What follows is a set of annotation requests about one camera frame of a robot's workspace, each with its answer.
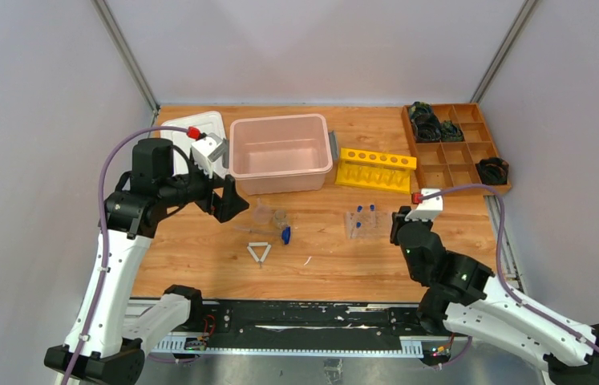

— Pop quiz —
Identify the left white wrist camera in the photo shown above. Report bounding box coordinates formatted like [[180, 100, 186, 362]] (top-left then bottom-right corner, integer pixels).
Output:
[[190, 134, 229, 179]]

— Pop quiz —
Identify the pink plastic bin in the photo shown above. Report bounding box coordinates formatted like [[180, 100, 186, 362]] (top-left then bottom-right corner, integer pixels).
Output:
[[229, 114, 334, 196]]

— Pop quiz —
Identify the small glass flask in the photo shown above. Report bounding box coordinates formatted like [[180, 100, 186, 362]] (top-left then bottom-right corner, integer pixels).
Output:
[[273, 209, 289, 230]]

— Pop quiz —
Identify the yellow test tube rack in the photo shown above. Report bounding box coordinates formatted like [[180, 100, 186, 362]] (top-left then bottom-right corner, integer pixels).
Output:
[[335, 148, 417, 194]]

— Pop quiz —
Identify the clear acrylic tube rack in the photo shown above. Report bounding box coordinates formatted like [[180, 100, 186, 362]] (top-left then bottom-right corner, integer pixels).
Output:
[[345, 211, 392, 239]]

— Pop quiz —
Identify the rolled black tie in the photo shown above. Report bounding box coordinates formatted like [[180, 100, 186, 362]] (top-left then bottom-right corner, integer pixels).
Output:
[[475, 156, 510, 185]]

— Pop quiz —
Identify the clear syringe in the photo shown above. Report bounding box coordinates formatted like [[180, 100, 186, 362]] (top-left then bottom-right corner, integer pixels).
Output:
[[234, 226, 282, 237]]

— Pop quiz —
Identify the rolled green tie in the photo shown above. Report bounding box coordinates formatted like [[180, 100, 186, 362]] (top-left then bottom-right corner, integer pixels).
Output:
[[439, 120, 464, 142]]

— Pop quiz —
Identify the wooden compartment tray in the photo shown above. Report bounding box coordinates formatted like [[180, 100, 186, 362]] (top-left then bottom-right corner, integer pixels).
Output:
[[401, 103, 512, 194]]

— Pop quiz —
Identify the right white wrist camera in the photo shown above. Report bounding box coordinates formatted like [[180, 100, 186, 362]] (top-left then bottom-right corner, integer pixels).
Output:
[[405, 188, 443, 222]]

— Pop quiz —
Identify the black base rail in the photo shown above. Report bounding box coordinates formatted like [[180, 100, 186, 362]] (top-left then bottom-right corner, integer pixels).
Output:
[[140, 298, 470, 367]]

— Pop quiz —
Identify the rolled dark tie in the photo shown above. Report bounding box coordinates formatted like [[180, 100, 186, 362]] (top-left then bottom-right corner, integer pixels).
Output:
[[407, 101, 441, 143]]

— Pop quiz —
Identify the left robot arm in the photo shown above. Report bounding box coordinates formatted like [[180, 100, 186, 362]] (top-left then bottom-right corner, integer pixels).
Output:
[[44, 134, 249, 384]]

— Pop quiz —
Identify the white clay triangle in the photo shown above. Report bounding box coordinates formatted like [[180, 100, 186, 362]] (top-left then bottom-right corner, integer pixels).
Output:
[[246, 242, 272, 269]]

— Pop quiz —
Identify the blue clip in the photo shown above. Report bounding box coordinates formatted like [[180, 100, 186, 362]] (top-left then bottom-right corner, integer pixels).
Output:
[[281, 226, 291, 245]]

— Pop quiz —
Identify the white bin lid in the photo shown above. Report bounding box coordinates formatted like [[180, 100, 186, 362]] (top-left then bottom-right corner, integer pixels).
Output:
[[157, 111, 228, 176]]

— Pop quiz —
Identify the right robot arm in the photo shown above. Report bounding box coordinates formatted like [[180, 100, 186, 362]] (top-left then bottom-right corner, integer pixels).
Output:
[[390, 206, 599, 384]]

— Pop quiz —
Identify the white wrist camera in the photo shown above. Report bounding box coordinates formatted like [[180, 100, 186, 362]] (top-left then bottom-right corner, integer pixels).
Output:
[[405, 188, 443, 222], [190, 134, 229, 179]]

